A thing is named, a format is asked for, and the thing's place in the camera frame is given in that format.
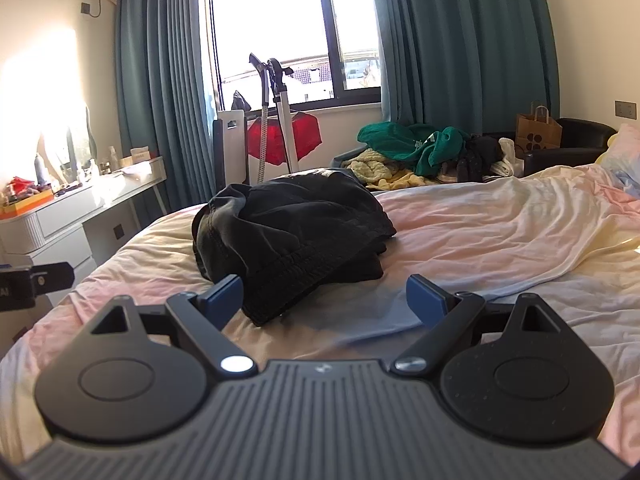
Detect black shorts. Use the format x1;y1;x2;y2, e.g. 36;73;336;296
191;169;398;327

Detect black framed window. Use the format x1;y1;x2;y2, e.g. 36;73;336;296
199;0;387;112

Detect brown paper bag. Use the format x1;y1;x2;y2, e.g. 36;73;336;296
516;105;563;151

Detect teal curtain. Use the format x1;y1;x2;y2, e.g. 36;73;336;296
115;0;219;211
367;0;561;137

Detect green garment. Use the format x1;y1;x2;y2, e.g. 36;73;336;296
356;121;471;177

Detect white folding board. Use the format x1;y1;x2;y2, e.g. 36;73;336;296
212;109;249;188

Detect beige box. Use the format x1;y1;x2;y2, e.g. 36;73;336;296
120;147;151;167

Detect yellow garment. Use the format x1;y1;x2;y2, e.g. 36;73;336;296
345;147;432;191

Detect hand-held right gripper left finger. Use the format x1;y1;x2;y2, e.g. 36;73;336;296
80;274;258;378

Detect red cloth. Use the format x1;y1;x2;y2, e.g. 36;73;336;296
246;110;322;166

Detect orange tray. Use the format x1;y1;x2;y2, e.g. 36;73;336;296
0;187;54;221

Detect bed with pastel sheet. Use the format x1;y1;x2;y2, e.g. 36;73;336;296
0;162;640;461

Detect white dressing table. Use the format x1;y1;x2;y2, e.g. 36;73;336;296
0;155;168;311

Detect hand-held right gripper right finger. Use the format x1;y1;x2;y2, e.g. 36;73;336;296
391;274;568;377

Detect garment steamer stand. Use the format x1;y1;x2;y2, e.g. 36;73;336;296
247;52;302;184

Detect black garment pile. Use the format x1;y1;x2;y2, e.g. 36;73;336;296
440;132;505;184

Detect white garment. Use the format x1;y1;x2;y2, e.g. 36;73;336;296
482;137;526;178

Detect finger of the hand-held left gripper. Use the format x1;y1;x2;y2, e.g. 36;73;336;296
31;261;75;295

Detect black leather sofa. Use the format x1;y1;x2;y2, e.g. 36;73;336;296
330;117;619;182

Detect pastel pillow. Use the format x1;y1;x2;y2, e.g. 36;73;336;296
595;122;640;192

